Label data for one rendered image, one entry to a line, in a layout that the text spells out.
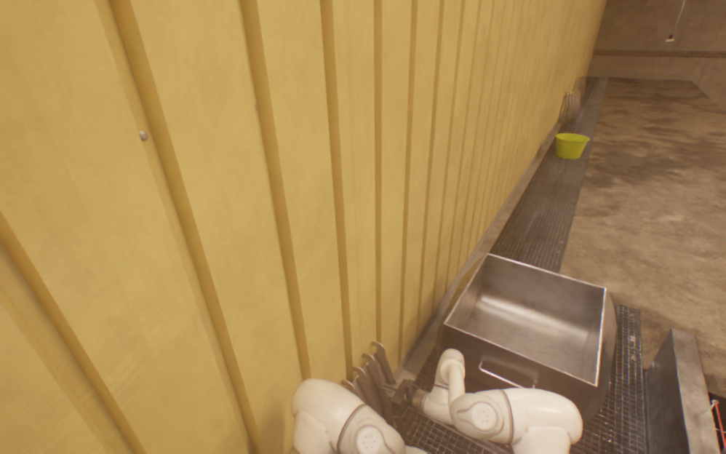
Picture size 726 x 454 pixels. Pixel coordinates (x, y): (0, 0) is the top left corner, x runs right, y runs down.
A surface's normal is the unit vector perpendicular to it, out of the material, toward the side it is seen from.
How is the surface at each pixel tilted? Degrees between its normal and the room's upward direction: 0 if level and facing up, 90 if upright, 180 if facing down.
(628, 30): 90
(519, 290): 90
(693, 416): 0
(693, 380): 0
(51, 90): 90
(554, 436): 45
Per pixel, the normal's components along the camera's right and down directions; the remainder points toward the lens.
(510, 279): -0.54, 0.43
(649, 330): -0.02, -0.87
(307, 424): -0.48, -0.32
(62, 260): 0.84, 0.25
